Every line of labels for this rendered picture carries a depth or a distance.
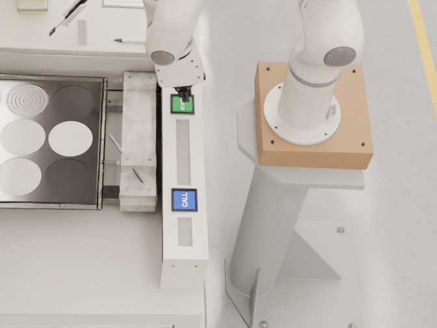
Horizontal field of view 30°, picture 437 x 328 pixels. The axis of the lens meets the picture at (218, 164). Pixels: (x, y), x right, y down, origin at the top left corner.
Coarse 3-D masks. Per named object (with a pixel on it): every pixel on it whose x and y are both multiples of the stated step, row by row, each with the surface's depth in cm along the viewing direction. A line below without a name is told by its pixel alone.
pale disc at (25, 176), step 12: (0, 168) 181; (12, 168) 182; (24, 168) 182; (36, 168) 182; (0, 180) 179; (12, 180) 180; (24, 180) 180; (36, 180) 180; (12, 192) 178; (24, 192) 178
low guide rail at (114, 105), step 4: (108, 100) 201; (112, 100) 201; (116, 100) 202; (120, 100) 202; (156, 100) 203; (108, 104) 201; (112, 104) 201; (116, 104) 201; (120, 104) 201; (156, 104) 202; (100, 108) 201; (108, 108) 202; (112, 108) 202; (116, 108) 202; (120, 108) 202; (156, 108) 202; (108, 112) 203; (112, 112) 203; (116, 112) 203; (120, 112) 203; (156, 112) 204
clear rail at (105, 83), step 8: (104, 80) 198; (104, 88) 197; (104, 96) 195; (104, 104) 194; (104, 112) 193; (104, 120) 191; (104, 128) 190; (104, 136) 189; (104, 144) 188; (104, 152) 186; (104, 160) 185; (104, 168) 184
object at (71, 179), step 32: (32, 96) 193; (64, 96) 194; (96, 96) 195; (0, 128) 187; (96, 128) 190; (0, 160) 182; (32, 160) 183; (64, 160) 184; (96, 160) 185; (0, 192) 178; (32, 192) 179; (64, 192) 180
